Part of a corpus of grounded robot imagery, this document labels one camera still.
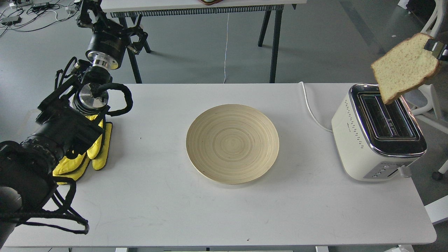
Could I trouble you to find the yellow oven glove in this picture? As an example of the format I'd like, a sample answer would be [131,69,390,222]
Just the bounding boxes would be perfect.
[52,117,113,181]

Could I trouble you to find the cables and adapters on floor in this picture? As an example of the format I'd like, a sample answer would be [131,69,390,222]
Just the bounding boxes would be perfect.
[0,0,82,35]

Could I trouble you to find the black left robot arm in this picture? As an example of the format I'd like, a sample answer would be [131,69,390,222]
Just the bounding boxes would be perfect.
[0,0,148,244]

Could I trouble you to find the cream white toaster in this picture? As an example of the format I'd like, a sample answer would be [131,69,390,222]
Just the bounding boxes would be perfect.
[331,83,427,182]

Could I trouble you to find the white office chair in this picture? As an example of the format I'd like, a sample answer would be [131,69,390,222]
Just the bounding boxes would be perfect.
[412,0,448,181]

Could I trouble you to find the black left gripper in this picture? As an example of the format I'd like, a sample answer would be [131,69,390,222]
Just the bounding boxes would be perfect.
[76,0,148,70]

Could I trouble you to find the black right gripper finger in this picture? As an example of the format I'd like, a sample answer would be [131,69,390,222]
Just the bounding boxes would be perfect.
[424,39,448,62]

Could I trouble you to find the round bamboo plate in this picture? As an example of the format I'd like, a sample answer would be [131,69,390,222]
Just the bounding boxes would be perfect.
[185,104,280,184]

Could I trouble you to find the brown object on background table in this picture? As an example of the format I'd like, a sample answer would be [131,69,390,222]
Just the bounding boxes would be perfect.
[200,0,222,5]

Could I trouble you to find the slice of bread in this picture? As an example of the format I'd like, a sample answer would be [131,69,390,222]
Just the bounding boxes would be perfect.
[371,33,440,105]

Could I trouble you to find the background table with black legs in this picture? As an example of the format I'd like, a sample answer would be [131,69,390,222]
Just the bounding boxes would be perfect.
[101,0,307,83]

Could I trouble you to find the white toaster power cable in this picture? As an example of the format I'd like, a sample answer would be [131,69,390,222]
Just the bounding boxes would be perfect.
[298,82,333,133]

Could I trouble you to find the white hanging cable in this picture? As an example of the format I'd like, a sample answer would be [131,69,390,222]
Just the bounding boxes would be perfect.
[223,13,230,84]

